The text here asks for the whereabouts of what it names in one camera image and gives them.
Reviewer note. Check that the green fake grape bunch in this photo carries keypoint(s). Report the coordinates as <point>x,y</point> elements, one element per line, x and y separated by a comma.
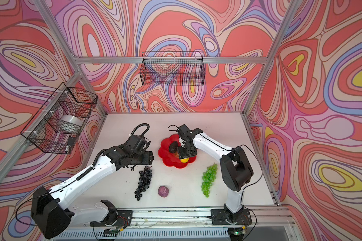
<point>208,178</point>

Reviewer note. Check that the black fake grape bunch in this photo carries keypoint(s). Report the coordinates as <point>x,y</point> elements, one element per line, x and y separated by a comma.
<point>145,177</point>

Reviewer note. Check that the black wire basket wall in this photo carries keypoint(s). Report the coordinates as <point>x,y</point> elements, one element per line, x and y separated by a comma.
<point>57,125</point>
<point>172,68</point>

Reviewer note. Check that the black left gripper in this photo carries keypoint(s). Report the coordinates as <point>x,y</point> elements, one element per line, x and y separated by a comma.
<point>149,157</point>

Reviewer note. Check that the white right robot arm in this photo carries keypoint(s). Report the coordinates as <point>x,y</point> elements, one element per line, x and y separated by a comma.
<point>236,170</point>

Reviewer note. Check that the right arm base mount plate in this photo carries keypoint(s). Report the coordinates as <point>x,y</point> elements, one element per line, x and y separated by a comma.
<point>224,216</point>

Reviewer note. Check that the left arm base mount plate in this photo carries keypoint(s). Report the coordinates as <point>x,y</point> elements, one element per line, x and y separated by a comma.
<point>119,219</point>

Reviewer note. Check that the black wire basket left wall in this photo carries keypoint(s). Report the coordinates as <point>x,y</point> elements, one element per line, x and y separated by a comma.
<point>57,125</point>

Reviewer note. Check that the aluminium front rail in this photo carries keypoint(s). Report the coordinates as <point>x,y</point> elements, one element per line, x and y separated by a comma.
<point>195,217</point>

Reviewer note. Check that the red flower-shaped fruit bowl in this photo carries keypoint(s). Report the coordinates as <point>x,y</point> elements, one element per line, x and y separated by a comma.
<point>169,159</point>

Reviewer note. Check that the white roll in basket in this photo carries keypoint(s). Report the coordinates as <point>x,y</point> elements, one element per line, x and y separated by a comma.
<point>70,124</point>

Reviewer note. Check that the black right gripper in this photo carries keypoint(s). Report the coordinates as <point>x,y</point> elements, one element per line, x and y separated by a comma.
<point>182,154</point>

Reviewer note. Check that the dark fake avocado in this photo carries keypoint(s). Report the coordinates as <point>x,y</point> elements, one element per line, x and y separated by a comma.
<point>173,148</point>

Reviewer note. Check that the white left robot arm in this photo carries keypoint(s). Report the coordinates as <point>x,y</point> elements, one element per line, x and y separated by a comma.
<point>53,210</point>

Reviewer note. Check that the black wire basket back wall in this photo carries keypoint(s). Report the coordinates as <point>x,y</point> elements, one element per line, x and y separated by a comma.
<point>172,68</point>

